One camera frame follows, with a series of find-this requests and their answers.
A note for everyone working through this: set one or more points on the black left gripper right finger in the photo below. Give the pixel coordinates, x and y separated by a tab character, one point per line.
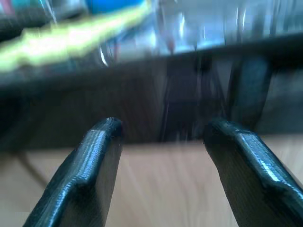
255	189

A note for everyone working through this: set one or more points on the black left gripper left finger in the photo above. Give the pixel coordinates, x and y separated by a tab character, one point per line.
78	189

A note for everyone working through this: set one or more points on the yellow-green cloth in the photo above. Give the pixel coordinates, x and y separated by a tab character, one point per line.
59	40

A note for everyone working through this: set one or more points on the blue plastic bowl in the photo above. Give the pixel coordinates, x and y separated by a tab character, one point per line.
111	4

